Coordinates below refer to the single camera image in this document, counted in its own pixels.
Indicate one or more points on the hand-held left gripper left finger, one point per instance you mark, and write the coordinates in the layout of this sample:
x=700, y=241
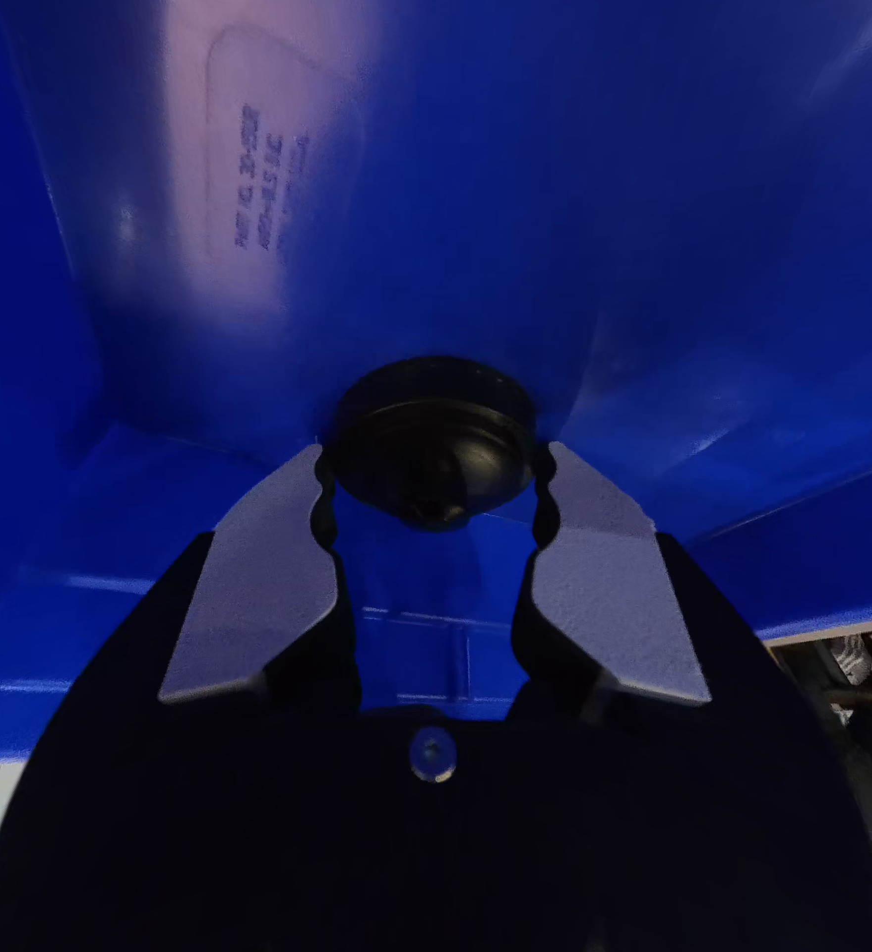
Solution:
x=250, y=595

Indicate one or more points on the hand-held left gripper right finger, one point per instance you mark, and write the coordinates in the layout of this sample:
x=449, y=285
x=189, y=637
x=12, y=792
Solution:
x=622, y=595

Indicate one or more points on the black bottle lid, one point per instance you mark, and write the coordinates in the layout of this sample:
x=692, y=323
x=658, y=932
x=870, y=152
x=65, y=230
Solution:
x=433, y=439

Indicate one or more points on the blue plastic bin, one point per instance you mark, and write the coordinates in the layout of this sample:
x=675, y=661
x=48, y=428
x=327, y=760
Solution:
x=630, y=223

